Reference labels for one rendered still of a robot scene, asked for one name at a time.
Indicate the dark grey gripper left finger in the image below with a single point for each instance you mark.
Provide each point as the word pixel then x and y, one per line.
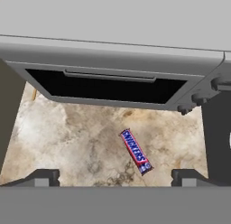
pixel 45 177

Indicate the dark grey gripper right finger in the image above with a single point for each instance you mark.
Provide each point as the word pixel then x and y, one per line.
pixel 185 177

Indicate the blue and red candy bar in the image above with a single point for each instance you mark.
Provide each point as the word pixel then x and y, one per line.
pixel 136 151

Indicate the dark grey appliance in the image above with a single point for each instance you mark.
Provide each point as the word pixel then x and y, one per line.
pixel 218 137

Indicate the grey oven knob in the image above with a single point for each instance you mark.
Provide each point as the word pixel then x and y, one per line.
pixel 221 83
pixel 200 98
pixel 184 109

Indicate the dark olive cabinet side panel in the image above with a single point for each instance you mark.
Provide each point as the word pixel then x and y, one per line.
pixel 9 113

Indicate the tan wooden stick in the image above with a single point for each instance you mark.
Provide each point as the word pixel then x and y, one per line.
pixel 34 95

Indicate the toaster oven door, black window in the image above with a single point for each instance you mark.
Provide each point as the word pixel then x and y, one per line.
pixel 105 89

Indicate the grey toaster oven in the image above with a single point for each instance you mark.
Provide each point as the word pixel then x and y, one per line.
pixel 114 53

